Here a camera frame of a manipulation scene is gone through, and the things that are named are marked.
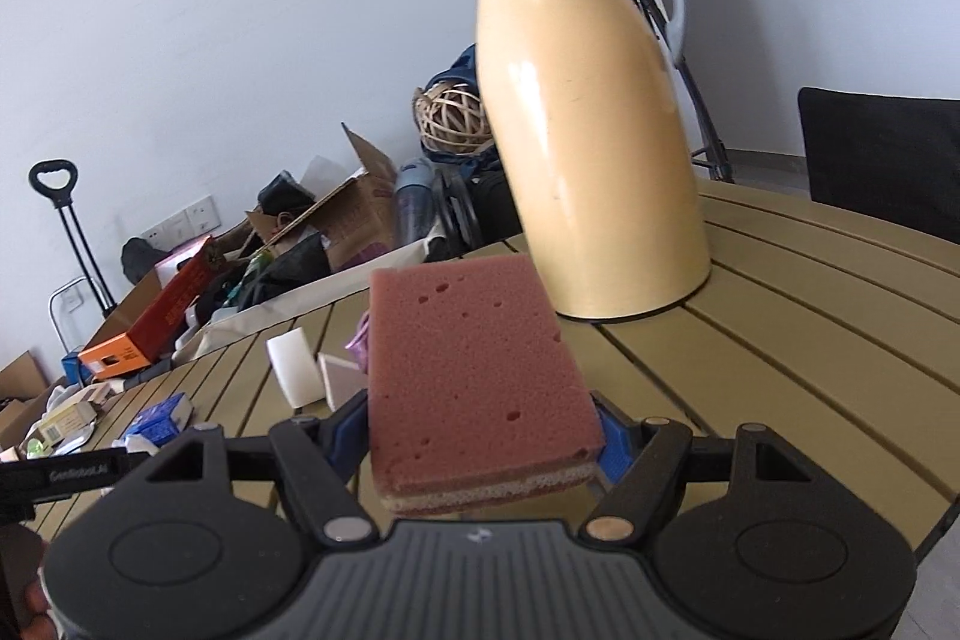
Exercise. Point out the black folding chair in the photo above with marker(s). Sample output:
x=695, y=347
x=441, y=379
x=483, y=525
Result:
x=877, y=153

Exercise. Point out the yellow thermos jug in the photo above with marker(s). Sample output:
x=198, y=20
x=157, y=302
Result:
x=585, y=160

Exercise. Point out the white foam wedge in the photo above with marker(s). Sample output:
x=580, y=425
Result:
x=341, y=381

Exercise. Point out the wicker ball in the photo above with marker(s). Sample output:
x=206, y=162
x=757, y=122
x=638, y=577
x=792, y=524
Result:
x=454, y=119

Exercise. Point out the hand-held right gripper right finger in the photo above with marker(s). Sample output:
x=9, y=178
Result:
x=615, y=441

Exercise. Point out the pink sponge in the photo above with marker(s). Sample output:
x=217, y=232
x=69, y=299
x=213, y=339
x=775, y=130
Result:
x=472, y=370

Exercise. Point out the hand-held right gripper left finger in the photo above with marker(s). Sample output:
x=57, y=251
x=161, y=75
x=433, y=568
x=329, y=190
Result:
x=349, y=430

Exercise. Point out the tan folding table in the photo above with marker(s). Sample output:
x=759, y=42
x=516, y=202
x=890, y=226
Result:
x=787, y=310

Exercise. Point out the red and orange box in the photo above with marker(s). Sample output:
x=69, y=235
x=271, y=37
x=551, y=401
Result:
x=165, y=302

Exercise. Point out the white foam block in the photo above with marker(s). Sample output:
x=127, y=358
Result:
x=296, y=370

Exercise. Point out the black bag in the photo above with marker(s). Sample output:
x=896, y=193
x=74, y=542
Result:
x=292, y=269

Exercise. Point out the person's left hand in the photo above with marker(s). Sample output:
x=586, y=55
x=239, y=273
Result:
x=37, y=602

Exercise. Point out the brown cardboard box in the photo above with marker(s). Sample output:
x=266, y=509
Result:
x=22, y=385
x=360, y=212

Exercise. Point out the black hand truck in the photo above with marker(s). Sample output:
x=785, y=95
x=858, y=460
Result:
x=51, y=163

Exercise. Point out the blue packet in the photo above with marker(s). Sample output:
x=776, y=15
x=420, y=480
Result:
x=161, y=419

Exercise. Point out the purple wrapper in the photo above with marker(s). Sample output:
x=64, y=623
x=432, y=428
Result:
x=361, y=347

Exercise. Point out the dark round bag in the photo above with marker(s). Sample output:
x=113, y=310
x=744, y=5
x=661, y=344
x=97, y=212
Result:
x=142, y=261

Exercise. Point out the grey water bottle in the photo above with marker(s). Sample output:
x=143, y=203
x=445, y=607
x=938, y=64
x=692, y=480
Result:
x=412, y=205

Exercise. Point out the white wall socket panel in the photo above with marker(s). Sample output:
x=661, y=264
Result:
x=191, y=216
x=71, y=301

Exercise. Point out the small yellow carton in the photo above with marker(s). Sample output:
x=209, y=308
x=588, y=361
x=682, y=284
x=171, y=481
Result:
x=67, y=422

